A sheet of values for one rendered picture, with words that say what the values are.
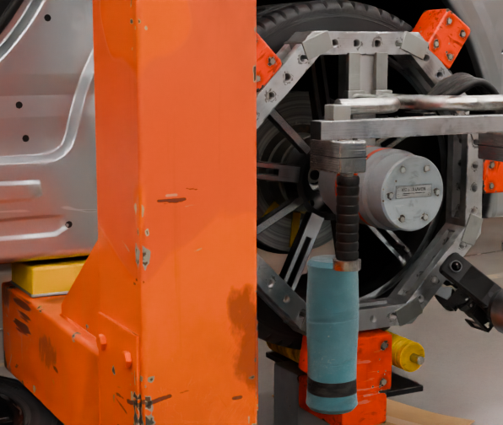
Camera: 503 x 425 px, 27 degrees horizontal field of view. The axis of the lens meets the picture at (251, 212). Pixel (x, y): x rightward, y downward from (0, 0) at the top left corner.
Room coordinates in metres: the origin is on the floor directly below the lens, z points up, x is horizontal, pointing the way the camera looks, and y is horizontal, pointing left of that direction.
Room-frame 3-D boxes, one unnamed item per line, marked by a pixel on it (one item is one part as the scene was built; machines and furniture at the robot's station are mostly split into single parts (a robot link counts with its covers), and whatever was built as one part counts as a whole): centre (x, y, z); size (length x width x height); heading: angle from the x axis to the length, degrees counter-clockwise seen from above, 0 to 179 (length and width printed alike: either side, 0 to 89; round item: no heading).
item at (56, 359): (1.66, 0.26, 0.69); 0.52 x 0.17 x 0.35; 28
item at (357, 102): (1.75, -0.16, 1.03); 0.19 x 0.18 x 0.11; 28
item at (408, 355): (2.05, -0.25, 0.51); 0.29 x 0.06 x 0.06; 28
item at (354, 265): (1.62, -0.15, 0.83); 0.04 x 0.04 x 0.16
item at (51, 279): (1.81, 0.34, 0.71); 0.14 x 0.14 x 0.05; 28
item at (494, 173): (2.06, -0.47, 0.85); 0.09 x 0.08 x 0.07; 118
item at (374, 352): (1.94, -0.17, 0.48); 0.16 x 0.12 x 0.17; 28
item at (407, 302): (1.91, -0.19, 0.85); 0.54 x 0.07 x 0.54; 118
